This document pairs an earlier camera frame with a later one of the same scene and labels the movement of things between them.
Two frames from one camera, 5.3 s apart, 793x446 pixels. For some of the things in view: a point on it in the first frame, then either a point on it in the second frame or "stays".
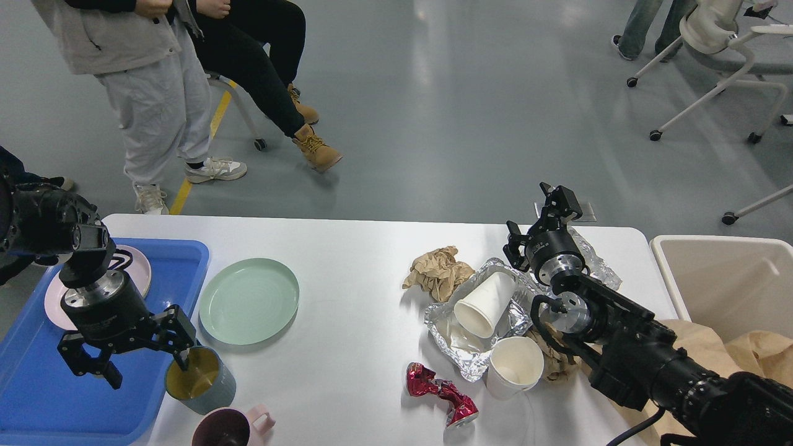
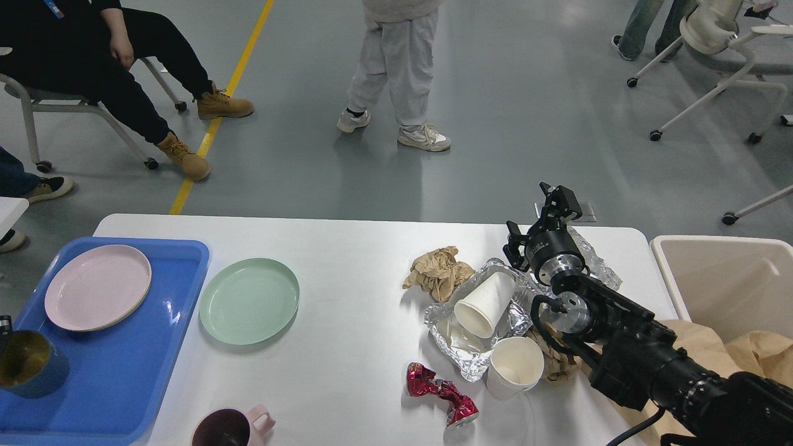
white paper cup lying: [479, 311] stays
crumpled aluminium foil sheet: [598, 267] stays
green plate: [249, 301] stays
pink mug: [227, 426] stays
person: [263, 41] to [87, 48]
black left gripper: [111, 308] to [6, 325]
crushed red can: [420, 381] stays
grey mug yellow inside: [207, 386] to [31, 366]
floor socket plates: [588, 214] stays
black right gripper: [550, 248] stays
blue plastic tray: [44, 401] stays
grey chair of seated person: [260, 144] to [38, 101]
